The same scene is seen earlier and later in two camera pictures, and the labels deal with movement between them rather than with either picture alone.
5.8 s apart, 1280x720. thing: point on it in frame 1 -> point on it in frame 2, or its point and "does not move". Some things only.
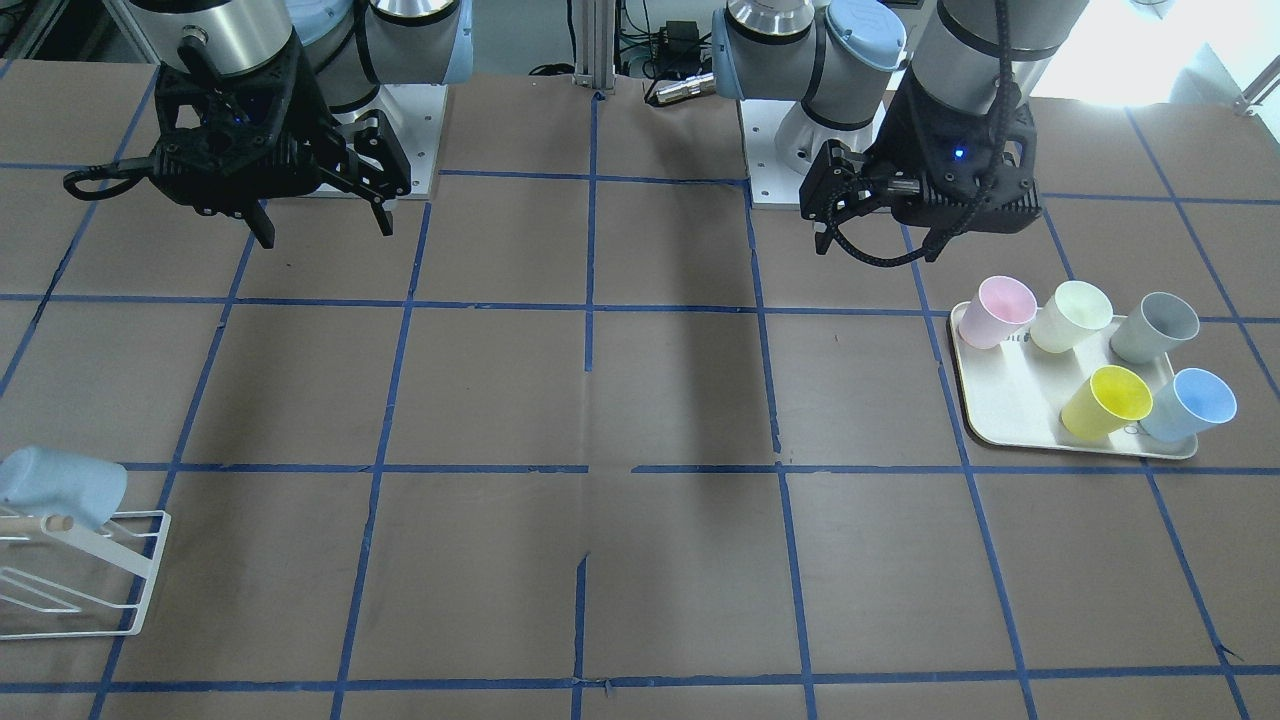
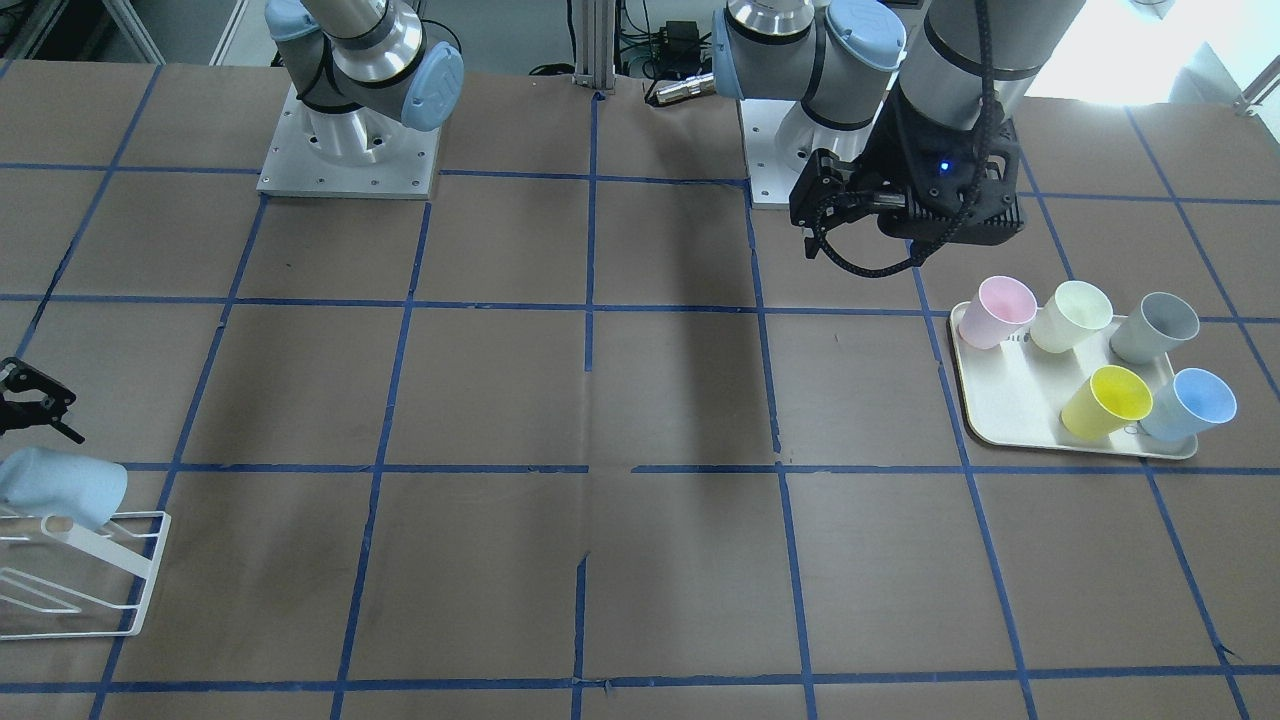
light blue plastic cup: [1187, 405] does not move
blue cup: [46, 482] does not move
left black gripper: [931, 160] does not move
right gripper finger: [384, 218] -> [16, 376]
